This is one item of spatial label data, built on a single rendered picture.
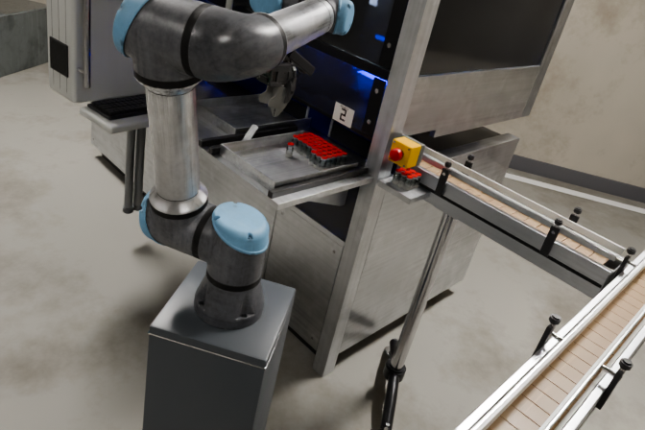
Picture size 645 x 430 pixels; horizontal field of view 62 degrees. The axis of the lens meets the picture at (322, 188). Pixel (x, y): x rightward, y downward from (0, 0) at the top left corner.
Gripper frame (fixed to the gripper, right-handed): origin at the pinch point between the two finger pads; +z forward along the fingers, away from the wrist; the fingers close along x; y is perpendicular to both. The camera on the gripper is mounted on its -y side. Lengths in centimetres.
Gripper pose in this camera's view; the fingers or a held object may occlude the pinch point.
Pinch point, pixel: (276, 111)
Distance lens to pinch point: 144.1
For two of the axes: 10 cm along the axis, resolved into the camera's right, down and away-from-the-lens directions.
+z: -2.0, 8.7, 4.5
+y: -7.0, 1.9, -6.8
